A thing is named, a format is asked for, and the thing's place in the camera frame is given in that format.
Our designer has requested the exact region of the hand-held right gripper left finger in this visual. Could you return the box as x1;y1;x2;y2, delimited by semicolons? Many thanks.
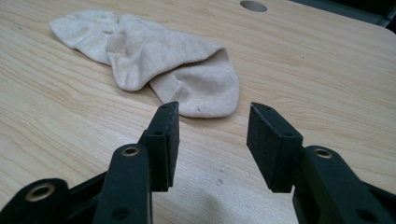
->
138;101;181;192

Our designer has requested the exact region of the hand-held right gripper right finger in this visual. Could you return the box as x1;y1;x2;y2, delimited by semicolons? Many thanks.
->
246;102;304;194

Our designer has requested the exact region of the beige sock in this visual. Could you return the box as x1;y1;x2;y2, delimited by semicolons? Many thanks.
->
49;8;241;119
105;12;226;92

